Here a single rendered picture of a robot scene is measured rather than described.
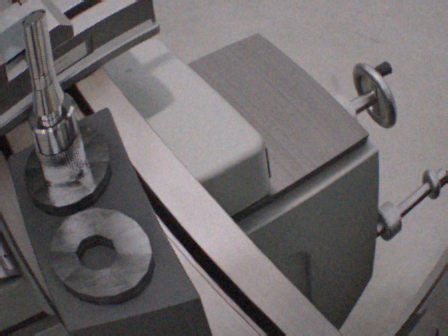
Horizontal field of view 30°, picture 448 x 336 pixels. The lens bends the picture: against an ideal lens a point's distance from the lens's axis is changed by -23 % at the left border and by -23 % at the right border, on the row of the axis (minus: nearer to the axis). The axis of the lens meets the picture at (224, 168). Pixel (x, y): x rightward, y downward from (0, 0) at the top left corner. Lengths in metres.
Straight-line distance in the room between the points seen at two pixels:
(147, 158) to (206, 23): 1.65
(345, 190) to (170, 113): 0.25
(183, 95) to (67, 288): 0.60
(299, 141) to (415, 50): 1.32
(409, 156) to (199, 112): 1.10
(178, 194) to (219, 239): 0.07
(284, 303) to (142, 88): 0.47
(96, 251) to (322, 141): 0.63
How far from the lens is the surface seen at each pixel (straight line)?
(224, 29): 2.65
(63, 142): 0.75
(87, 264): 0.74
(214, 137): 1.22
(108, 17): 1.17
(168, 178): 1.03
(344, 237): 1.42
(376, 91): 1.51
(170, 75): 1.31
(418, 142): 2.32
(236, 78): 1.42
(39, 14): 0.68
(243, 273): 0.95
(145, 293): 0.71
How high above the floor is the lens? 1.67
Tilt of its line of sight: 47 degrees down
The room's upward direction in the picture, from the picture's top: 10 degrees counter-clockwise
